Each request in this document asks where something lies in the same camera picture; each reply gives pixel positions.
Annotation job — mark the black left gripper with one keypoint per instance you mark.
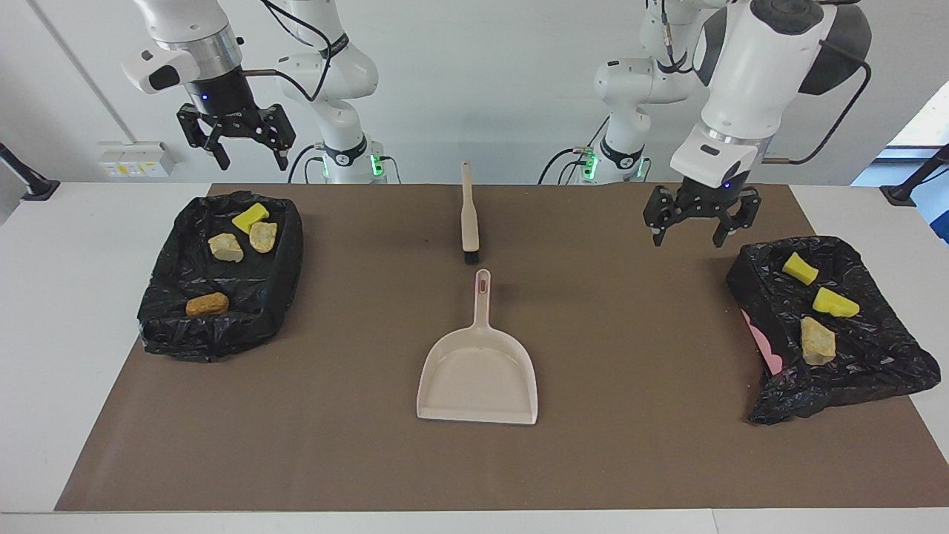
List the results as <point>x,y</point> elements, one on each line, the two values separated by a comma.
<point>704,200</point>

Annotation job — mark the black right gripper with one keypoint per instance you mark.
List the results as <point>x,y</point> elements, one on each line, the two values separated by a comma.
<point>222,96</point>

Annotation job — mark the pale rounded sponge chunk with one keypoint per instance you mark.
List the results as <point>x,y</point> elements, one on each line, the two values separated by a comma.
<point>262,236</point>

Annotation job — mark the pale jagged sponge chunk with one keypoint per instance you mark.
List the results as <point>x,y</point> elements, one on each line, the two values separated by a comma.
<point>225,248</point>

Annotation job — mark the pale beige sponge chunk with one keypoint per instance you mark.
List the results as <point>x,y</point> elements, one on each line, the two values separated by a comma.
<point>817,343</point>

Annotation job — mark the brown sponge chunk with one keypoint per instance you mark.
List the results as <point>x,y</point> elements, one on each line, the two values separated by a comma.
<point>207,305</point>

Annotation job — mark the beige hand brush black bristles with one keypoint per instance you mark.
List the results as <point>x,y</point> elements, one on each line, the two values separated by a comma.
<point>470,222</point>

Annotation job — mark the beige plastic dustpan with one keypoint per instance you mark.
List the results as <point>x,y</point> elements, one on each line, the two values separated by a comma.
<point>478,378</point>

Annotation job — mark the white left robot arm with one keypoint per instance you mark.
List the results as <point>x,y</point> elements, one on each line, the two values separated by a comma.
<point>749,81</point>

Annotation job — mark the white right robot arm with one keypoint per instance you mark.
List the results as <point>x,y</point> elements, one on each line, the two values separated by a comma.
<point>326,67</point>

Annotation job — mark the pink plastic bin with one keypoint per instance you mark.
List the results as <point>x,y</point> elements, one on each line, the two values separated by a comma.
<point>767,348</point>

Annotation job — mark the black bag lined bin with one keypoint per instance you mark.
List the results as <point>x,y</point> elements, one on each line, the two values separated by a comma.
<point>245,326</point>

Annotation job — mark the black bag over pink bin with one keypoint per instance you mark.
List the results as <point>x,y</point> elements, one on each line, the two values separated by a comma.
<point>875,371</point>

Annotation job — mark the black clamp stand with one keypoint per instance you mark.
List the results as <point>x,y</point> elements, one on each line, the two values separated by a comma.
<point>904,194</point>
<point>33,185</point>

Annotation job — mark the brown table mat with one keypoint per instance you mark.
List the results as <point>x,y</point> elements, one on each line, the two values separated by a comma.
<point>474,460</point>

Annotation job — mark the white wall socket box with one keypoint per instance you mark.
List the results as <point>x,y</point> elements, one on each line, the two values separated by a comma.
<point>133,159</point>

